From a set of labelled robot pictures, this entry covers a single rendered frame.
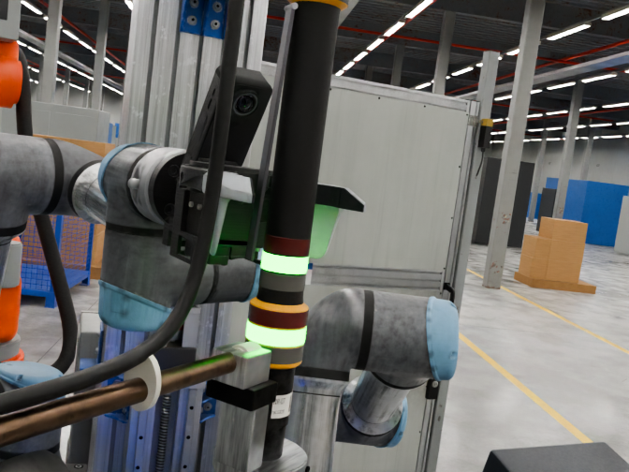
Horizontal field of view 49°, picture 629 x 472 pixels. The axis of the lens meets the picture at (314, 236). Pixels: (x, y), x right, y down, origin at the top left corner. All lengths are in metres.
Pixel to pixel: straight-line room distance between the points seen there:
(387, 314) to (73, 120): 10.32
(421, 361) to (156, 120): 0.71
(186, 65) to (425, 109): 1.44
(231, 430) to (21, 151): 0.65
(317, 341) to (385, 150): 1.70
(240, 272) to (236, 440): 0.33
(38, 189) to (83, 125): 10.06
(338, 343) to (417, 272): 1.81
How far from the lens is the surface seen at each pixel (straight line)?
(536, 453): 1.26
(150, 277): 0.72
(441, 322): 0.98
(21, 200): 1.06
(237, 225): 0.56
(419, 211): 2.70
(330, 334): 0.96
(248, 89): 0.57
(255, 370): 0.47
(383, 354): 0.97
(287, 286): 0.49
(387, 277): 2.68
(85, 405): 0.38
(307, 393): 0.97
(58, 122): 11.20
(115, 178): 0.72
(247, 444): 0.50
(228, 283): 0.79
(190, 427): 1.42
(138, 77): 1.39
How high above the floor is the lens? 1.68
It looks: 6 degrees down
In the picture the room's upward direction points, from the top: 7 degrees clockwise
